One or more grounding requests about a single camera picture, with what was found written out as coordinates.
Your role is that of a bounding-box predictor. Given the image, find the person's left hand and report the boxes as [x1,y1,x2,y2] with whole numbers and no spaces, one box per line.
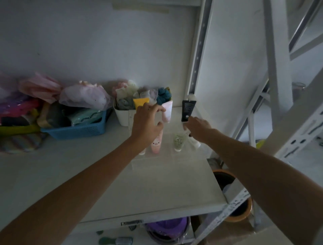
[130,103,166,152]

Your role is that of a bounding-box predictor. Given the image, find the person's right hand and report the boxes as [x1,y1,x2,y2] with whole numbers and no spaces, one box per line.
[183,116,218,145]

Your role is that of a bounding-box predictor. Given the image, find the black squeeze tube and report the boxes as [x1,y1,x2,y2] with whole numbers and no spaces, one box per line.
[182,100,197,123]

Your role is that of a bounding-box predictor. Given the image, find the pale pink squeeze tube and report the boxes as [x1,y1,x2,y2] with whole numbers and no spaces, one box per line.
[161,101,173,123]

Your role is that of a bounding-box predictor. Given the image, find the person's right forearm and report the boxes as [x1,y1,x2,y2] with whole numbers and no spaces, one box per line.
[201,129,323,245]

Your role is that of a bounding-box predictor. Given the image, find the person's left forearm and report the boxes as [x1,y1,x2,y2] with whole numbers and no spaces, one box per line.
[0,137,142,245]

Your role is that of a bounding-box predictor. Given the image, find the pink face-print squeeze tube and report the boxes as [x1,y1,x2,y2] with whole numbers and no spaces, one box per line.
[151,130,163,154]

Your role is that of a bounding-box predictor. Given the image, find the green patterned squeeze tube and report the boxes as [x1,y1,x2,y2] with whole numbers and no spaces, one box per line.
[173,133,187,152]

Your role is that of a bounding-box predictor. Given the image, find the yellow squeeze tube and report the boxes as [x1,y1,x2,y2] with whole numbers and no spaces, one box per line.
[133,98,150,109]

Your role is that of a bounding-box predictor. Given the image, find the teal scrunchie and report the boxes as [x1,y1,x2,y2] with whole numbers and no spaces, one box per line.
[157,87,172,105]

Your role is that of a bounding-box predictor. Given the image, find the white plastic container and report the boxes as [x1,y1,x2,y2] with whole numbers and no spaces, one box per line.
[113,98,138,127]

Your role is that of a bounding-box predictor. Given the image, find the grey socks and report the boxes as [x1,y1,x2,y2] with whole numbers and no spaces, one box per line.
[117,97,136,111]

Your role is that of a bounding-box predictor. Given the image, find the pink and cream cloth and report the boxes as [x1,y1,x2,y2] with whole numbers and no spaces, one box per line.
[111,79,139,99]

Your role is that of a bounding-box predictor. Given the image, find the orange plastic pot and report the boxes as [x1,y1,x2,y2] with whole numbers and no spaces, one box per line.
[211,169,253,223]

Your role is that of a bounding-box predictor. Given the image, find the white metal shelf rack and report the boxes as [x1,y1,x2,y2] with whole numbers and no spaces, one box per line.
[0,0,253,245]

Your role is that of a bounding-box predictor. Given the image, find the teal packet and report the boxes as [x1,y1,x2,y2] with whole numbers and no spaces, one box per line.
[68,108,104,126]

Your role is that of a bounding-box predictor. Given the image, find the blue plastic basket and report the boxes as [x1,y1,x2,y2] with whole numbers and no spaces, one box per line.
[40,108,113,140]

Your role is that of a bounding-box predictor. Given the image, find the white translucent plastic bag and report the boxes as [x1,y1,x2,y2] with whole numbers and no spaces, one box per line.
[59,81,112,111]

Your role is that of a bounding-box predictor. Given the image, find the purple plastic bowl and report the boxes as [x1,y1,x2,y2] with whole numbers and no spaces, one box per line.
[145,216,190,243]

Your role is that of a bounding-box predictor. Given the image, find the pink plastic bag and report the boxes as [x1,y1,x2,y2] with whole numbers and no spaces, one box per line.
[18,72,63,104]

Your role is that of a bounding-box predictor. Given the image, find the striped knitted cloth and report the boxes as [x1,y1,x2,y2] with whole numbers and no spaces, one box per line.
[0,132,48,154]

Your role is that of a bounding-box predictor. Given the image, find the pile of colourful folded cloths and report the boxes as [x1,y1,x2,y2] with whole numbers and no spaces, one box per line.
[0,73,48,137]

